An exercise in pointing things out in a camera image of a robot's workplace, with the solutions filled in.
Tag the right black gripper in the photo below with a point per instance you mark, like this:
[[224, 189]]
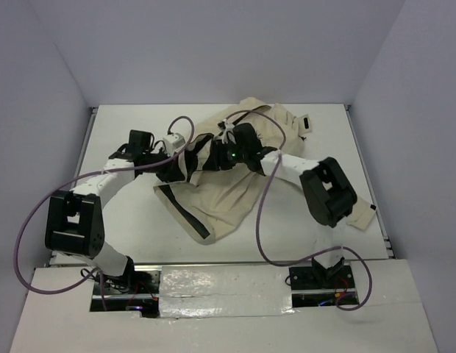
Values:
[[217, 159]]

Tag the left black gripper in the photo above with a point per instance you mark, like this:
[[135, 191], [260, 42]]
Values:
[[171, 173]]

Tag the cream jacket with black zipper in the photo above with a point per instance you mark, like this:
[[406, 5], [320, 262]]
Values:
[[210, 205]]

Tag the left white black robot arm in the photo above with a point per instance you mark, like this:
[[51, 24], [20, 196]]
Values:
[[75, 224]]

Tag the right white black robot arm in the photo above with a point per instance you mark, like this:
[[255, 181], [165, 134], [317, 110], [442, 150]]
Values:
[[329, 194]]

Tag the white foam front board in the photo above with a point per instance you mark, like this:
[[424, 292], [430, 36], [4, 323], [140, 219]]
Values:
[[232, 309]]

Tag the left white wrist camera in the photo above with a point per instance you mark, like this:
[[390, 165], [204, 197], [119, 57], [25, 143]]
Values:
[[173, 143]]

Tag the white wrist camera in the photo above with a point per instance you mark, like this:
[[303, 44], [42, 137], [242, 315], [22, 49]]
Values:
[[227, 134], [173, 143]]

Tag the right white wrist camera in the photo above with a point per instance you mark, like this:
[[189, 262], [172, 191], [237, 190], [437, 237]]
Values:
[[227, 134]]

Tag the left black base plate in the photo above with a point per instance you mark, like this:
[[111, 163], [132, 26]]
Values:
[[141, 295]]

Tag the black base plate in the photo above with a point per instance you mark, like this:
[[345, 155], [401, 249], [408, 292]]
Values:
[[307, 291], [141, 295]]

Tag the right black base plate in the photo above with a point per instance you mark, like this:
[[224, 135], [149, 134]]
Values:
[[307, 291]]

